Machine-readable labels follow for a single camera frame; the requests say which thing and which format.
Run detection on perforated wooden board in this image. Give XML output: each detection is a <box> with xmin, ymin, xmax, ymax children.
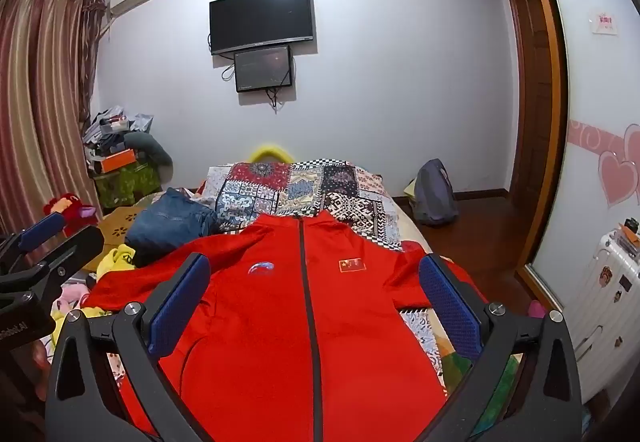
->
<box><xmin>97</xmin><ymin>205</ymin><xmax>146</xmax><ymax>248</ymax></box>

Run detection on red zip jacket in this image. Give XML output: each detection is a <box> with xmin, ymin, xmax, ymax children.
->
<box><xmin>82</xmin><ymin>211</ymin><xmax>493</xmax><ymax>442</ymax></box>

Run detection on patchwork printed blanket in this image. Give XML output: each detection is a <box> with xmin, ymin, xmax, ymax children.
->
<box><xmin>202</xmin><ymin>158</ymin><xmax>451</xmax><ymax>395</ymax></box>

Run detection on pile of clutter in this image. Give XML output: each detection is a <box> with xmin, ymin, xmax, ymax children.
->
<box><xmin>82</xmin><ymin>106</ymin><xmax>153</xmax><ymax>158</ymax></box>

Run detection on white wall sign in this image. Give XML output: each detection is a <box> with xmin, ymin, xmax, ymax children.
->
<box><xmin>590</xmin><ymin>8</ymin><xmax>619</xmax><ymax>36</ymax></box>

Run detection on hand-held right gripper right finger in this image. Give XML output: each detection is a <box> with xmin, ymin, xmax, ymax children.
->
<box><xmin>419</xmin><ymin>253</ymin><xmax>583</xmax><ymax>442</ymax></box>

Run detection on grey cushion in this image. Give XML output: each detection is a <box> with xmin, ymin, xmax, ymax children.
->
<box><xmin>122</xmin><ymin>131</ymin><xmax>174</xmax><ymax>168</ymax></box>

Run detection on black monitor cable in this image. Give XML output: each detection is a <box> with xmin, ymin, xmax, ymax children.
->
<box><xmin>222</xmin><ymin>62</ymin><xmax>282</xmax><ymax>114</ymax></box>

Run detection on pink heart wall sticker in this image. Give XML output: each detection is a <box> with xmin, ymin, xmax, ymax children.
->
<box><xmin>567</xmin><ymin>119</ymin><xmax>640</xmax><ymax>209</ymax></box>

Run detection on folded blue jeans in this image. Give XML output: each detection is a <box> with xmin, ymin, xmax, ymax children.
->
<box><xmin>124</xmin><ymin>187</ymin><xmax>221</xmax><ymax>268</ymax></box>

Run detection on large black television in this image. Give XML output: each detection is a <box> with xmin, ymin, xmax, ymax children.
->
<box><xmin>209</xmin><ymin>0</ymin><xmax>316</xmax><ymax>56</ymax></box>

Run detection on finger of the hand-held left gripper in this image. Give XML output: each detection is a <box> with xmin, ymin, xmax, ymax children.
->
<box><xmin>0</xmin><ymin>211</ymin><xmax>67</xmax><ymax>269</ymax></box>
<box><xmin>0</xmin><ymin>225</ymin><xmax>105</xmax><ymax>295</ymax></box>

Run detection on white suitcase with stickers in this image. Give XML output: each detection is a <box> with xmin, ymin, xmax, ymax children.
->
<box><xmin>565</xmin><ymin>229</ymin><xmax>640</xmax><ymax>405</ymax></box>

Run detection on small black monitor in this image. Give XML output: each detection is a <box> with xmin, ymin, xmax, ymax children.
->
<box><xmin>233</xmin><ymin>44</ymin><xmax>293</xmax><ymax>93</ymax></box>

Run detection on yellow curved tube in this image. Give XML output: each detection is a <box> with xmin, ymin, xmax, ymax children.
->
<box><xmin>248</xmin><ymin>142</ymin><xmax>292</xmax><ymax>164</ymax></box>

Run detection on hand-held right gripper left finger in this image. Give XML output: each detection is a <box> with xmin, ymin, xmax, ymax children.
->
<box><xmin>45</xmin><ymin>252</ymin><xmax>221</xmax><ymax>442</ymax></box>

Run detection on grey backpack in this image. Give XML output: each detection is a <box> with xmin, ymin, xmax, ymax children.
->
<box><xmin>409</xmin><ymin>159</ymin><xmax>460</xmax><ymax>226</ymax></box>

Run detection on orange box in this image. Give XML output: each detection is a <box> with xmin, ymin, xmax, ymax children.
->
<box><xmin>97</xmin><ymin>149</ymin><xmax>137</xmax><ymax>173</ymax></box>

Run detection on red plush toy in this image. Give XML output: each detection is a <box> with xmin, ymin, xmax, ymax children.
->
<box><xmin>43</xmin><ymin>193</ymin><xmax>96</xmax><ymax>238</ymax></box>

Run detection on green printed cloth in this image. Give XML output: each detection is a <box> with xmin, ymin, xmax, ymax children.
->
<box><xmin>92</xmin><ymin>162</ymin><xmax>161</xmax><ymax>209</ymax></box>

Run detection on pink soft toys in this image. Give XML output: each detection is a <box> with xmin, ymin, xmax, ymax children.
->
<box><xmin>50</xmin><ymin>279</ymin><xmax>98</xmax><ymax>323</ymax></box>

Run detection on striped curtain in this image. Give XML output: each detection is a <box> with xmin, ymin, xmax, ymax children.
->
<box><xmin>0</xmin><ymin>0</ymin><xmax>103</xmax><ymax>235</ymax></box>

